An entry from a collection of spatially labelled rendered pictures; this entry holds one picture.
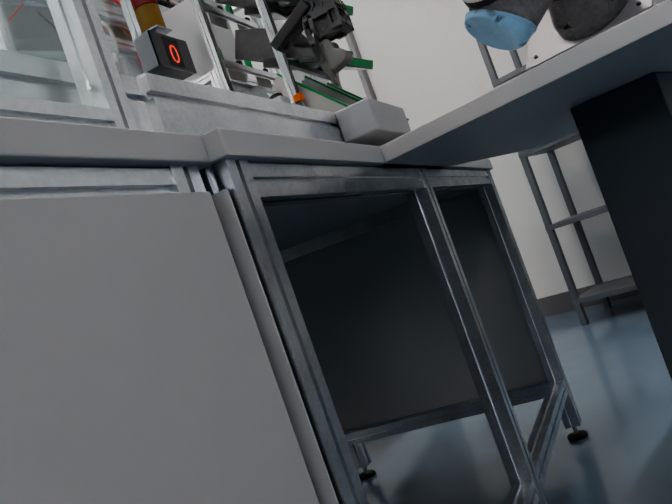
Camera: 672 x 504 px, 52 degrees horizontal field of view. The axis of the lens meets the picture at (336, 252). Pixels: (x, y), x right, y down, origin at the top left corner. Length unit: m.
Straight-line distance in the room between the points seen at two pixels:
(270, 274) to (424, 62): 4.17
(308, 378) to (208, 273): 0.16
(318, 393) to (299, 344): 0.06
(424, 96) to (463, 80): 0.31
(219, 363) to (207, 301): 0.06
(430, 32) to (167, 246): 4.27
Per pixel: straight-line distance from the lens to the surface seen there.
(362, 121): 1.24
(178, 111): 0.82
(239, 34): 1.88
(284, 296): 0.73
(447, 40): 4.74
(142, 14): 1.48
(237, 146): 0.73
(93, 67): 0.68
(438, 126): 1.09
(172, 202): 0.64
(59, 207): 0.54
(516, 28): 1.25
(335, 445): 0.75
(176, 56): 1.45
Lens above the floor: 0.68
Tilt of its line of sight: 2 degrees up
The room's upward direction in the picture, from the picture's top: 20 degrees counter-clockwise
